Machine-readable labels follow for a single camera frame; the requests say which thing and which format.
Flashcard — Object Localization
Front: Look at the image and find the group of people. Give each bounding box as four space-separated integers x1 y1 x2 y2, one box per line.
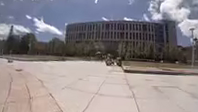
103 53 124 68

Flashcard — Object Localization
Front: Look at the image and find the row of trees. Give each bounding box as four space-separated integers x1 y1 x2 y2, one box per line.
0 30 193 67

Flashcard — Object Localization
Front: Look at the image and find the large curved grey building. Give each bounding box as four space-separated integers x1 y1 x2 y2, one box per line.
63 13 180 61

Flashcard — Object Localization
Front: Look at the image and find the flat grass bed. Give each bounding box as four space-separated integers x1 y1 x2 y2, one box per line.
0 51 88 66

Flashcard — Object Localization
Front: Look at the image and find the raised grass bed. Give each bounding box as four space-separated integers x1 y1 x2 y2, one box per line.
120 60 198 79

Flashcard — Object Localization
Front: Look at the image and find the dark tower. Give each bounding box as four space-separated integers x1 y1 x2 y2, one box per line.
8 25 15 40

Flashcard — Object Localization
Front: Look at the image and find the tall lamp pole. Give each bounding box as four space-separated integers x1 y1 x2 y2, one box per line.
185 27 198 68

